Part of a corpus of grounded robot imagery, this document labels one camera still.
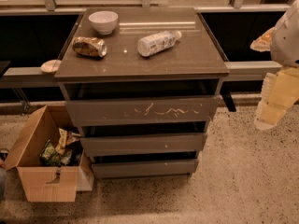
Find small round white dish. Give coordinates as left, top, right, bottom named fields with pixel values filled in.
left=40, top=60, right=61, bottom=74

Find grey bottom drawer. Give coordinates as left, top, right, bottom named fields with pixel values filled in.
left=92, top=159, right=199, bottom=178

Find open cardboard box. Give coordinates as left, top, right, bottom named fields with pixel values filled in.
left=6, top=105, right=94, bottom=202

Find grey metal ledge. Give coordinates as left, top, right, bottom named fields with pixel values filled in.
left=0, top=61, right=281, bottom=89

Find white ceramic bowl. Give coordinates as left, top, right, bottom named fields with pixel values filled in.
left=89, top=11, right=119, bottom=35

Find grey drawer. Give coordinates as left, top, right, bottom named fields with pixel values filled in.
left=81, top=133, right=207, bottom=157
left=65, top=96, right=220, bottom=127
left=92, top=159, right=199, bottom=178

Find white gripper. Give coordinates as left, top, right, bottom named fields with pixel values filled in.
left=250, top=27, right=299, bottom=131

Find crumpled snack wrappers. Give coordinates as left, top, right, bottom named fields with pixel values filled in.
left=55, top=128, right=83, bottom=166

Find grey drawer cabinet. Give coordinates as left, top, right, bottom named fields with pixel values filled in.
left=55, top=7, right=228, bottom=165

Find crushed metal can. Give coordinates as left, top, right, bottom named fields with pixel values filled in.
left=72, top=36, right=107, bottom=58

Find clear plastic bottle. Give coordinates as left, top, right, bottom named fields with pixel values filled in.
left=137, top=31, right=182, bottom=57

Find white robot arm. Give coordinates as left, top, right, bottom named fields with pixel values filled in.
left=250, top=0, right=299, bottom=130

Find green snack bag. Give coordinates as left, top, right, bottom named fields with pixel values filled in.
left=39, top=141, right=62, bottom=166

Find grey top drawer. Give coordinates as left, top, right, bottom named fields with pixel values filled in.
left=65, top=96, right=220, bottom=127

